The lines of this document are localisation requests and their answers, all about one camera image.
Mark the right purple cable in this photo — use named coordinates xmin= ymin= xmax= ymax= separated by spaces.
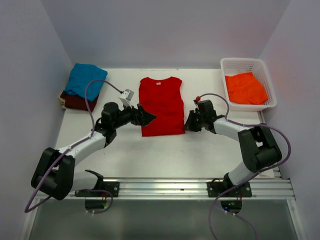
xmin=208 ymin=93 xmax=292 ymax=240

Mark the folded beige t shirt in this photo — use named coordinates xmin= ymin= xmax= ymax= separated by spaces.
xmin=58 ymin=92 xmax=67 ymax=109

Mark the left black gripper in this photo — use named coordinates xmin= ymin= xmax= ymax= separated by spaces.
xmin=112 ymin=100 xmax=156 ymax=130

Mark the folded maroon t shirt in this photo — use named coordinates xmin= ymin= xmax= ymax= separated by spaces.
xmin=64 ymin=93 xmax=88 ymax=112

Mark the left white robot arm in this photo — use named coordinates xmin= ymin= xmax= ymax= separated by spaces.
xmin=31 ymin=102 xmax=156 ymax=200

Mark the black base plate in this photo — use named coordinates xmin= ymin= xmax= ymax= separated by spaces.
xmin=74 ymin=181 xmax=120 ymax=198
xmin=206 ymin=180 xmax=253 ymax=198

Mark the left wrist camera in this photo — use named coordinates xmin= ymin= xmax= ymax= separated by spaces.
xmin=118 ymin=89 xmax=134 ymax=108

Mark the orange t shirt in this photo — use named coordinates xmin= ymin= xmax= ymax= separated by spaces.
xmin=225 ymin=72 xmax=269 ymax=105

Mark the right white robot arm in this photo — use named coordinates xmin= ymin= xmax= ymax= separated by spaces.
xmin=183 ymin=98 xmax=282 ymax=197

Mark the aluminium rail frame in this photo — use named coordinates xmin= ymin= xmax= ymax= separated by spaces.
xmin=30 ymin=111 xmax=297 ymax=201

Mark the white plastic basket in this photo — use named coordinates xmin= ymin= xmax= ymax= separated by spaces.
xmin=220 ymin=57 xmax=277 ymax=112

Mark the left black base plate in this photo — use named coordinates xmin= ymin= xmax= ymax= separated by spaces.
xmin=74 ymin=181 xmax=120 ymax=198

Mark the red t shirt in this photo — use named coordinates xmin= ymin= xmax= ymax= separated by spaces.
xmin=138 ymin=76 xmax=185 ymax=137

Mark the folded blue t shirt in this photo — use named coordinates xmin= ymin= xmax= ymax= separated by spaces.
xmin=63 ymin=63 xmax=108 ymax=102

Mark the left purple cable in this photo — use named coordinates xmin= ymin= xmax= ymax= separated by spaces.
xmin=24 ymin=79 xmax=123 ymax=214

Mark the purple cable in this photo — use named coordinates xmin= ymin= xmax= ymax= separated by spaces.
xmin=24 ymin=79 xmax=123 ymax=214
xmin=208 ymin=93 xmax=292 ymax=240

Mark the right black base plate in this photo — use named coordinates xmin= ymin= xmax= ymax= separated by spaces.
xmin=206 ymin=180 xmax=253 ymax=198

